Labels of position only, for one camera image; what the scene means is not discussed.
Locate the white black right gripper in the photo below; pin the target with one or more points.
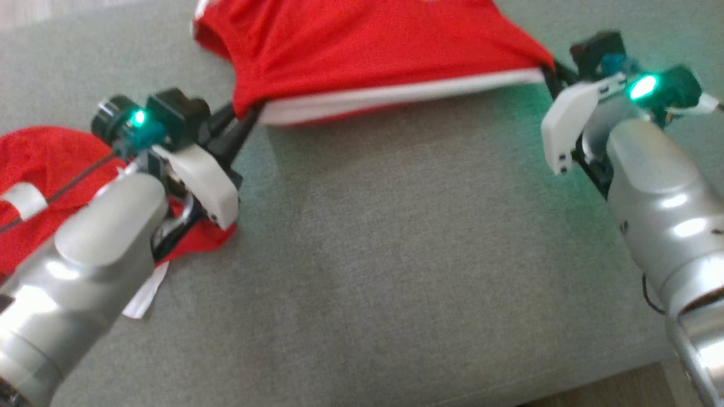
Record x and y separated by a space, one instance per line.
565 124

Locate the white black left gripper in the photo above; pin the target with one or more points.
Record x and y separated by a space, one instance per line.
209 181

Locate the red white sports jersey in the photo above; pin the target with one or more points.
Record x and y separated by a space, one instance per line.
34 152
367 51

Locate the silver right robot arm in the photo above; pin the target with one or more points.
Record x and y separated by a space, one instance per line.
662 192

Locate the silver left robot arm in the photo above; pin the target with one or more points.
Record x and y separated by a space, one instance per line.
85 271

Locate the grey fabric sofa seat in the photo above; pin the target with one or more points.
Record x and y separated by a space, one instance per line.
396 254

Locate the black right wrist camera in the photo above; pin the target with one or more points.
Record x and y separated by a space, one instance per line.
597 51

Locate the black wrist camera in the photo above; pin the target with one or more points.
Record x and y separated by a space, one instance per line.
175 116
597 51

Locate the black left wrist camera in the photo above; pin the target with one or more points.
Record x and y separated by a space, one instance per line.
175 116

